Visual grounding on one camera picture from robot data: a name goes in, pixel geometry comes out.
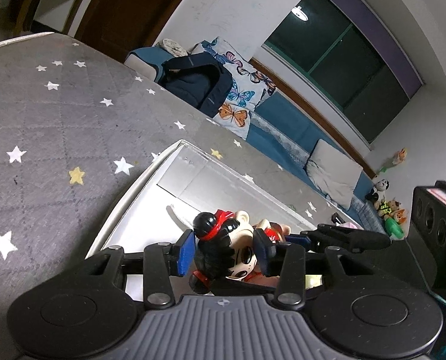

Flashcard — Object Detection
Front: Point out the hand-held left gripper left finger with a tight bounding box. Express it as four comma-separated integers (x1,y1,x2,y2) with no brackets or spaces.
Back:
81,229,196,308

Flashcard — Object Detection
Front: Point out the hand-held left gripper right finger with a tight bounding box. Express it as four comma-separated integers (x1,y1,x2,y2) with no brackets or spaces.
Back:
253,229,366,306

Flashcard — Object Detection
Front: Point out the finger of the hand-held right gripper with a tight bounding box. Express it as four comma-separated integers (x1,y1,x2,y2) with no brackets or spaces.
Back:
286,232,391,254
316,224,363,235

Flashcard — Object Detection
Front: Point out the panda figure with red scarf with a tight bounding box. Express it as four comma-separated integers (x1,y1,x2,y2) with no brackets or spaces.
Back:
188,209,295,295

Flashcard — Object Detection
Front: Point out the grey cardboard box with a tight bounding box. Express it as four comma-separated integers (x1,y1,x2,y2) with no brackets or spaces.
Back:
85,139,321,301

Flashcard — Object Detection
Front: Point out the plush toy in yellow vest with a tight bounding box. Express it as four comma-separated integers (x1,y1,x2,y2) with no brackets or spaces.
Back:
376,199,394,219

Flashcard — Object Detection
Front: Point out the orange fox plush toy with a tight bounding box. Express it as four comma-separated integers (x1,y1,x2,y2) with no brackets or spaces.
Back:
392,200,407,226

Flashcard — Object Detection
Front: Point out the grey cushion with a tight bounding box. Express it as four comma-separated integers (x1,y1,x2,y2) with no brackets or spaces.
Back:
306,139,363,211

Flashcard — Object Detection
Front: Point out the panda plush toy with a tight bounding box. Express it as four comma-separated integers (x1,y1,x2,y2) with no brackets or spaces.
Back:
366,178,392,201

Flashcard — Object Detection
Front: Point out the blue sofa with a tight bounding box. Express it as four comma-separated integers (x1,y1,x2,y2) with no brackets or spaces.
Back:
124,47,387,233

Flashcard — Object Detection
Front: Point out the butterfly print pillow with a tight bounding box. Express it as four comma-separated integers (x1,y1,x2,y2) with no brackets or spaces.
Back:
191,37,278,139

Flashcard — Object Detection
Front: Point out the dark window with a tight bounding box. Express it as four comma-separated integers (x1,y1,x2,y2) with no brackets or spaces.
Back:
261,0,422,144

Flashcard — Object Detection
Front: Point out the black backpack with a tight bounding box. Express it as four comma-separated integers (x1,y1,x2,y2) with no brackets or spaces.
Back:
156,53,234,119

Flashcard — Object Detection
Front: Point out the grey star-printed tablecloth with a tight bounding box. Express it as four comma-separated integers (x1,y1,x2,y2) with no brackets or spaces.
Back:
0,32,366,360

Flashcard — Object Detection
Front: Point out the grey cloth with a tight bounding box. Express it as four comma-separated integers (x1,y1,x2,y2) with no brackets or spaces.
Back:
160,38,189,56

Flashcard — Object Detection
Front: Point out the wooden door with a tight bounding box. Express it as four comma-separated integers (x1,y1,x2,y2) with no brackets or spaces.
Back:
67,0,205,61

